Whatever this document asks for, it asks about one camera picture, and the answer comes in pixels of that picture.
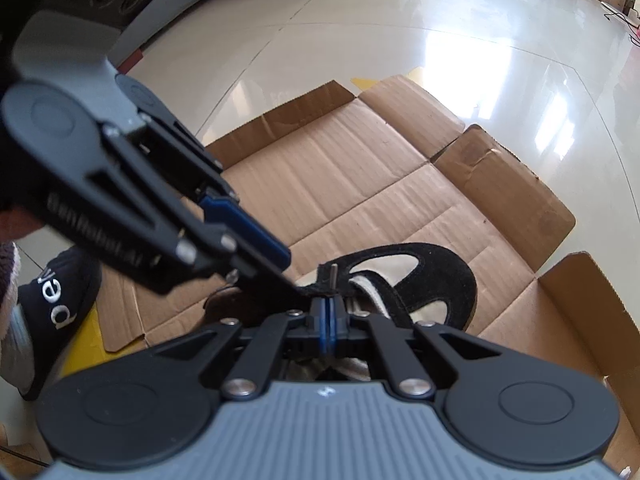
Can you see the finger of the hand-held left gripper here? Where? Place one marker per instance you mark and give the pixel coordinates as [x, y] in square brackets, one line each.
[240, 225]
[200, 245]

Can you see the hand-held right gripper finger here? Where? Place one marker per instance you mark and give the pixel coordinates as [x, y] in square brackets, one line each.
[322, 327]
[335, 330]

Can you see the black and beige shoe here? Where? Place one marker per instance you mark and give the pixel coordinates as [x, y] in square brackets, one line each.
[452, 280]

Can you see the flattened cardboard box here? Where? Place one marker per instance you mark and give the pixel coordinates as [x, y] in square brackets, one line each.
[325, 160]

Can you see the black slipper with white print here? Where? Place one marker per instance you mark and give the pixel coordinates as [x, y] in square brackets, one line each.
[75, 270]

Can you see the large yellow star sticker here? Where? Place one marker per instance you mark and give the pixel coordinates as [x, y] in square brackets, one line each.
[370, 82]
[85, 340]

